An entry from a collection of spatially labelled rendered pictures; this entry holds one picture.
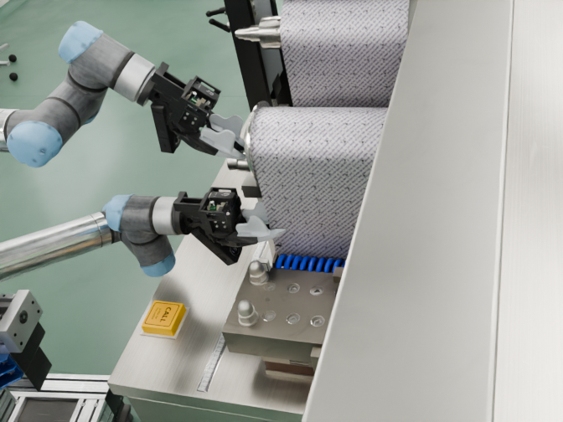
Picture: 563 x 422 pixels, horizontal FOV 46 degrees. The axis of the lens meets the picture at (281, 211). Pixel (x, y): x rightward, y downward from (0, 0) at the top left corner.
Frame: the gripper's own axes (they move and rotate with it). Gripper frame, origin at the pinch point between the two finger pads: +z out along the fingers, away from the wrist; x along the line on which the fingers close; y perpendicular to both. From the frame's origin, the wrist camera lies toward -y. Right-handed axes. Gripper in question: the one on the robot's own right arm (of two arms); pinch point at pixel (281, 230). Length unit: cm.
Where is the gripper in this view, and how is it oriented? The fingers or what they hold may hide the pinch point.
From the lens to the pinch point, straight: 123.1
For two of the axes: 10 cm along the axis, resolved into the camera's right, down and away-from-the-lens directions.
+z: 9.5, 0.6, -3.1
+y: -1.7, -7.4, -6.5
